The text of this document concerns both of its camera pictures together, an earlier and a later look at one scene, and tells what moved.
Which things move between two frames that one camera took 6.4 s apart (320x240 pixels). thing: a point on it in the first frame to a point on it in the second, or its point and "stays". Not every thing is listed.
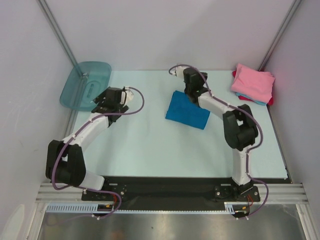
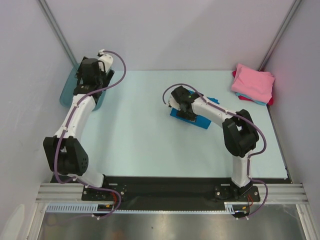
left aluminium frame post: (58, 31) stays
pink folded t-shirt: (254, 83) stays
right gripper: (191, 91) to (187, 114)
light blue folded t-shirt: (239, 94) stays
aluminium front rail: (269, 193) stays
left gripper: (123, 108) to (106, 77)
